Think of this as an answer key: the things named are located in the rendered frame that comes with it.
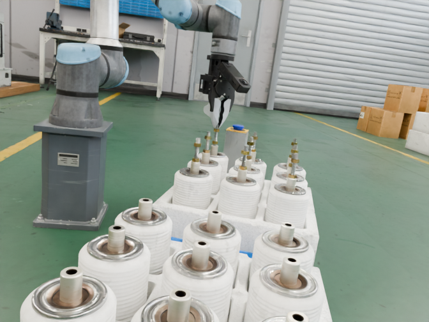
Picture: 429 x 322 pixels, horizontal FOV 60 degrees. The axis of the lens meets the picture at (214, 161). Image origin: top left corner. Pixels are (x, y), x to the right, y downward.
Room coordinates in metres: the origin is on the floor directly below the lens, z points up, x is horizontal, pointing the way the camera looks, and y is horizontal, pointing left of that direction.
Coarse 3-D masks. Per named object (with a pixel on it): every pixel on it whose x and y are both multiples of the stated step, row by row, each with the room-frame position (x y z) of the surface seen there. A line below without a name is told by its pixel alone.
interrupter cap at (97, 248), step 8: (96, 240) 0.47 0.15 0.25; (104, 240) 0.48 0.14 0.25; (128, 240) 0.48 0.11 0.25; (136, 240) 0.49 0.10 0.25; (88, 248) 0.45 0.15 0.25; (96, 248) 0.45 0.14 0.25; (104, 248) 0.46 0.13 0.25; (128, 248) 0.47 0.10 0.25; (136, 248) 0.46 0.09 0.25; (96, 256) 0.43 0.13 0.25; (104, 256) 0.43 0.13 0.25; (112, 256) 0.44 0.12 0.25; (120, 256) 0.44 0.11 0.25; (128, 256) 0.44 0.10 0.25; (136, 256) 0.44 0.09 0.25
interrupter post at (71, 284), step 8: (64, 272) 0.34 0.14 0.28; (72, 272) 0.35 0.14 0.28; (80, 272) 0.35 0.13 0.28; (64, 280) 0.34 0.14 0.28; (72, 280) 0.34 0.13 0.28; (80, 280) 0.34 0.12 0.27; (64, 288) 0.34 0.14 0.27; (72, 288) 0.34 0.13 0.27; (80, 288) 0.35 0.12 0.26; (64, 296) 0.34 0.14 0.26; (72, 296) 0.34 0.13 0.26; (80, 296) 0.35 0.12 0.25
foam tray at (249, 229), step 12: (264, 180) 1.15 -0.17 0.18; (168, 192) 0.92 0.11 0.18; (264, 192) 1.02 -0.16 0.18; (156, 204) 0.83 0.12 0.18; (168, 204) 0.83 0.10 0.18; (216, 204) 0.88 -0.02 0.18; (264, 204) 0.92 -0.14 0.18; (312, 204) 0.97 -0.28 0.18; (180, 216) 0.81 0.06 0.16; (192, 216) 0.81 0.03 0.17; (204, 216) 0.80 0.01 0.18; (228, 216) 0.81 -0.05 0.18; (264, 216) 0.90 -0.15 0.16; (312, 216) 0.88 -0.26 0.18; (180, 228) 0.81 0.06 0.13; (240, 228) 0.79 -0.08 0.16; (252, 228) 0.78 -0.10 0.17; (264, 228) 0.78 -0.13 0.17; (276, 228) 0.78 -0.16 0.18; (312, 228) 0.80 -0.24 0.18; (252, 240) 0.78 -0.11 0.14; (312, 240) 0.76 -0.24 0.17; (312, 264) 0.76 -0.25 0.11
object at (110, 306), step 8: (112, 296) 0.36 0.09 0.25; (24, 304) 0.33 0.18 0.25; (104, 304) 0.34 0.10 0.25; (112, 304) 0.35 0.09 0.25; (24, 312) 0.32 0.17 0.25; (32, 312) 0.32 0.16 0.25; (96, 312) 0.33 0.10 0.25; (104, 312) 0.33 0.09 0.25; (112, 312) 0.34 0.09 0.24; (24, 320) 0.31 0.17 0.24; (32, 320) 0.31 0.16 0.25; (40, 320) 0.31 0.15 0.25; (48, 320) 0.31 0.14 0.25; (56, 320) 0.31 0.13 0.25; (64, 320) 0.31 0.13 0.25; (72, 320) 0.31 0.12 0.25; (80, 320) 0.31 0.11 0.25; (88, 320) 0.32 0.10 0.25; (96, 320) 0.32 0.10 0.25; (104, 320) 0.33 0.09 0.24; (112, 320) 0.34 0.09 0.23
